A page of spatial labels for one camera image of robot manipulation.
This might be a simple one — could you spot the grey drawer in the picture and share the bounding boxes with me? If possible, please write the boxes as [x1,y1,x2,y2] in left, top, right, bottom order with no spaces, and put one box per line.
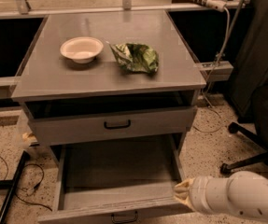
[29,106,196,146]
[38,134,191,224]

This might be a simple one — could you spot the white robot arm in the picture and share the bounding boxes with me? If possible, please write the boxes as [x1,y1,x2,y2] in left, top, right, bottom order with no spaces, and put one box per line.
[174,171,268,222]

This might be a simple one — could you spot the grey drawer cabinet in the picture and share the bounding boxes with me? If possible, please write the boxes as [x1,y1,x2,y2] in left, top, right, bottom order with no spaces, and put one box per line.
[11,9,207,161]

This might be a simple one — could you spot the grey top drawer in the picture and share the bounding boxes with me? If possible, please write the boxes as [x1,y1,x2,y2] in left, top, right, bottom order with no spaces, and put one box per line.
[29,106,196,146]

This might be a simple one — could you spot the black office chair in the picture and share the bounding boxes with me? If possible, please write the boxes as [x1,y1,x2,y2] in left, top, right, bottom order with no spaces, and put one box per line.
[220,85,268,175]

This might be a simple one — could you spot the green crumpled chip bag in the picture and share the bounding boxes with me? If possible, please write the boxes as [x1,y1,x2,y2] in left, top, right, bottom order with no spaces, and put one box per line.
[109,43,159,75]

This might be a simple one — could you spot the black metal floor stand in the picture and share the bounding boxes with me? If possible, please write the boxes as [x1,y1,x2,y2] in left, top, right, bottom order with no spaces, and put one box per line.
[0,151,30,224]

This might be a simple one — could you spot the white paper bowl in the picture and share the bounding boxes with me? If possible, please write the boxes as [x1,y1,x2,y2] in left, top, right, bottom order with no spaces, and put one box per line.
[60,37,104,63]

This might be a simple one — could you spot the white cable by cabinet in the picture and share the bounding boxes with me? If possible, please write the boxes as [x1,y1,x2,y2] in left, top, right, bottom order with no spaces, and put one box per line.
[192,7,232,134]

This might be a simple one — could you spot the black floor cable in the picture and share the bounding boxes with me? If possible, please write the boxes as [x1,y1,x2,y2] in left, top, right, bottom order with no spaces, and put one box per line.
[0,145,53,213]

